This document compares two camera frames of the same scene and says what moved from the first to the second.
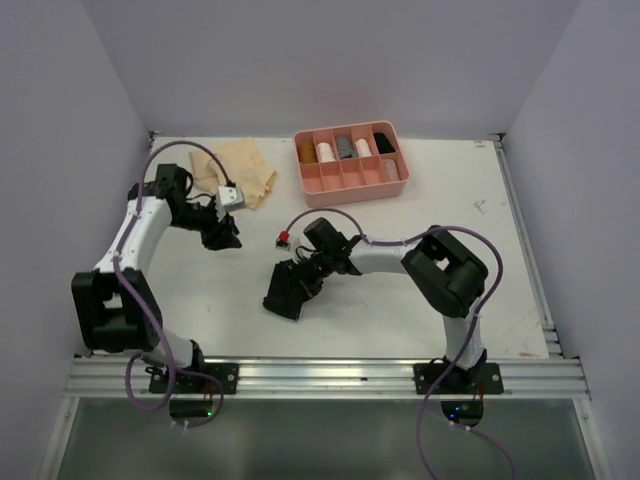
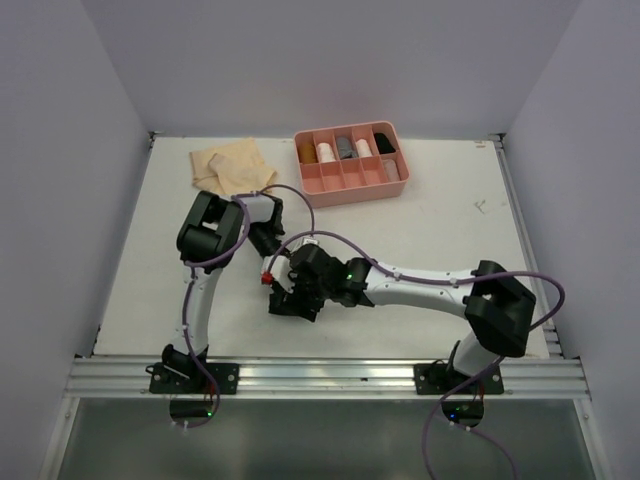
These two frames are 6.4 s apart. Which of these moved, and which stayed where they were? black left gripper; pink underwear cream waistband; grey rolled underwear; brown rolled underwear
Moved: black left gripper
Stayed: brown rolled underwear; pink underwear cream waistband; grey rolled underwear
